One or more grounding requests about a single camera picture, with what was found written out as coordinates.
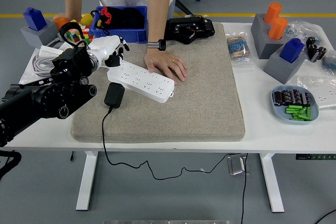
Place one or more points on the clear bag of resistors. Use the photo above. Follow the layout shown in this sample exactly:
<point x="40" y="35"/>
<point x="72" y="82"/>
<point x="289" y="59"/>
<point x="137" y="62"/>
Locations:
<point x="239" y="48"/>

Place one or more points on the black pouch with red tag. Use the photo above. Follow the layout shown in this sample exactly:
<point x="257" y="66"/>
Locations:
<point x="126" y="19"/>

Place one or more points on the yellow ball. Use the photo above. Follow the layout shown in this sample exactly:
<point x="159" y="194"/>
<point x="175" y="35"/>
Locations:
<point x="87" y="20"/>

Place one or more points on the grey-brown mat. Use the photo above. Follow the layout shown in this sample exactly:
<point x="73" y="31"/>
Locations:
<point x="197" y="98"/>

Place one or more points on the light blue plate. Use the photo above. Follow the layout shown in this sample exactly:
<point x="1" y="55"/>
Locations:
<point x="281" y="113"/>

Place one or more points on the black electronic device housing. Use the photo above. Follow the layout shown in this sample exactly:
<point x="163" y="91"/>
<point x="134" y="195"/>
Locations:
<point x="202" y="30"/>

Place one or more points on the black table control panel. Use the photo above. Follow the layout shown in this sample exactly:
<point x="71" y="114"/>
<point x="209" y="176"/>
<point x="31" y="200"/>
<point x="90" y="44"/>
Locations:
<point x="315" y="157"/>

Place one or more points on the large grey block holder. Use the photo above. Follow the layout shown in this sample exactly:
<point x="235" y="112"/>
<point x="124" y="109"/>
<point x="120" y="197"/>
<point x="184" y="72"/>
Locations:
<point x="260" y="37"/>

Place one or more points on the black wristwatch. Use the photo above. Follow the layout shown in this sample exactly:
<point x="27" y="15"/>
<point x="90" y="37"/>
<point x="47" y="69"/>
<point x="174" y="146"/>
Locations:
<point x="157" y="45"/>

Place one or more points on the person's left hand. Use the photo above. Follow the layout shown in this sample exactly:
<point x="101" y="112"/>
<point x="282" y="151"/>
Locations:
<point x="165" y="62"/>

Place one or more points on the clear bag of blue parts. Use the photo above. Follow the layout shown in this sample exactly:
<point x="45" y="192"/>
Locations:
<point x="330" y="62"/>

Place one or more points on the white table leg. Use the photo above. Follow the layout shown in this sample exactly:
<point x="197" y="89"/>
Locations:
<point x="88" y="179"/>
<point x="273" y="182"/>

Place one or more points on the clear plastic bag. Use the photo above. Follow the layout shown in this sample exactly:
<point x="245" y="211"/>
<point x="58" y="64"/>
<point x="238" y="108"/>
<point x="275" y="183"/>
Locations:
<point x="302" y="28"/>

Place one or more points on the blue bottle-shaped block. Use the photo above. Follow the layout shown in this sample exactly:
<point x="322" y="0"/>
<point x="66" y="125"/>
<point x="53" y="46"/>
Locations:
<point x="291" y="51"/>
<point x="35" y="19"/>

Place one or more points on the person's right hand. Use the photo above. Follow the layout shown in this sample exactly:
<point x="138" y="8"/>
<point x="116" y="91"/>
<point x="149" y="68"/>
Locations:
<point x="72" y="15"/>

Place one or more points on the green cylinder part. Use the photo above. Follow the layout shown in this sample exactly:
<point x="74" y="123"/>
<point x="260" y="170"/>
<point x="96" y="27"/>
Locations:
<point x="309" y="112"/>
<point x="292" y="111"/>
<point x="296" y="119"/>
<point x="303" y="110"/>
<point x="305" y="118"/>
<point x="294" y="107"/>

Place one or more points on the orange cylinder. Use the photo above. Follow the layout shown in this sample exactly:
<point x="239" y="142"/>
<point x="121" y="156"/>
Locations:
<point x="278" y="28"/>
<point x="273" y="12"/>

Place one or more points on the metal bracket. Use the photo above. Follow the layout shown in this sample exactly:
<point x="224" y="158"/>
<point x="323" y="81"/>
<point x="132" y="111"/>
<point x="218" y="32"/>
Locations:
<point x="236" y="165"/>

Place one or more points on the multicolour puzzle cube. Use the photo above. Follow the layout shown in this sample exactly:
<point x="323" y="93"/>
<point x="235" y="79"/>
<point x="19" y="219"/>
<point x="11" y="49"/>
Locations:
<point x="88" y="35"/>
<point x="73" y="35"/>

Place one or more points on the white box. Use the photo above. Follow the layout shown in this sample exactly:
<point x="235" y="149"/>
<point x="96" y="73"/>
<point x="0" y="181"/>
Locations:
<point x="48" y="50"/>

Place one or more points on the person's left forearm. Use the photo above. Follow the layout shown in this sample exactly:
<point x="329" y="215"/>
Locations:
<point x="157" y="6"/>

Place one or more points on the black plug adapter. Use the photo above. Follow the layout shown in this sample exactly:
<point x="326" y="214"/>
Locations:
<point x="114" y="95"/>

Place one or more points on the blue plastic bin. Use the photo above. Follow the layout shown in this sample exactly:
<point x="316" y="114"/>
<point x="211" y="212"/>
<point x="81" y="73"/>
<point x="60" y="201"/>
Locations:
<point x="126" y="36"/>

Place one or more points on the white power strip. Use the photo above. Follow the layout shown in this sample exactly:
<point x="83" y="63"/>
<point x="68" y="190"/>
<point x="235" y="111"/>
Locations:
<point x="141" y="82"/>

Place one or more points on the white wall socket in bag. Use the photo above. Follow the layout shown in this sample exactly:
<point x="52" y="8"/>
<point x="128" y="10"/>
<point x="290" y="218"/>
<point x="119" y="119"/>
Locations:
<point x="325" y="98"/>

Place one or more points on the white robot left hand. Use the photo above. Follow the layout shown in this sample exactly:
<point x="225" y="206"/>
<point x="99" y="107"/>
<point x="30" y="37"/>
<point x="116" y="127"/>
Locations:
<point x="107" y="47"/>

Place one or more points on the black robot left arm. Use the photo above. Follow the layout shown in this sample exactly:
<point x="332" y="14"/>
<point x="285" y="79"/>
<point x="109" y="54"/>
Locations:
<point x="39" y="98"/>

